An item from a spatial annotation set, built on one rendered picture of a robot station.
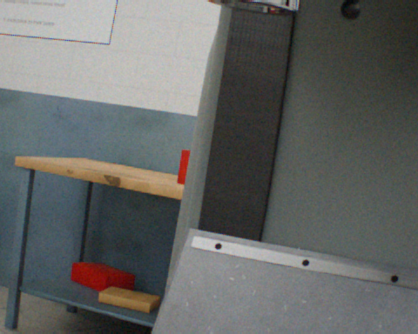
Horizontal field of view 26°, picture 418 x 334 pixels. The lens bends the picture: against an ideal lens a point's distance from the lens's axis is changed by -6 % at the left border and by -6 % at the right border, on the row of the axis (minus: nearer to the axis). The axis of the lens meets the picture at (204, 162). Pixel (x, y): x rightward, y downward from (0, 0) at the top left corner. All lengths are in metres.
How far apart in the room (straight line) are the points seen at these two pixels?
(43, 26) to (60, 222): 1.17
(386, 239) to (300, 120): 0.13
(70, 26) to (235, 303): 4.63
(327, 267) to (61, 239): 4.58
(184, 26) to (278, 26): 4.24
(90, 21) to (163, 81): 0.61
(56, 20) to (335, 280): 4.72
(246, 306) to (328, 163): 0.14
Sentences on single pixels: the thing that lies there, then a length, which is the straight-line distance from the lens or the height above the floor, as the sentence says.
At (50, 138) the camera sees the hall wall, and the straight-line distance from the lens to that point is 5.37.
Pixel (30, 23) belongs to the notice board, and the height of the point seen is 1.61.
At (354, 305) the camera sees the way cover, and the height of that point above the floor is 1.08.
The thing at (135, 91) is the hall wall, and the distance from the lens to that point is 5.14.
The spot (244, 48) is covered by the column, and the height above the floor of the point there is 1.29.
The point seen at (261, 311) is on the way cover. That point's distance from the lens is 0.81.
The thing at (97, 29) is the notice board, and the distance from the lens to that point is 5.29.
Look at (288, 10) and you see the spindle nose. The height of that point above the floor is 1.28.
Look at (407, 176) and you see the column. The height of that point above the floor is 1.20.
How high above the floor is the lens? 1.22
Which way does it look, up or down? 3 degrees down
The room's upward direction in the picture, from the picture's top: 9 degrees clockwise
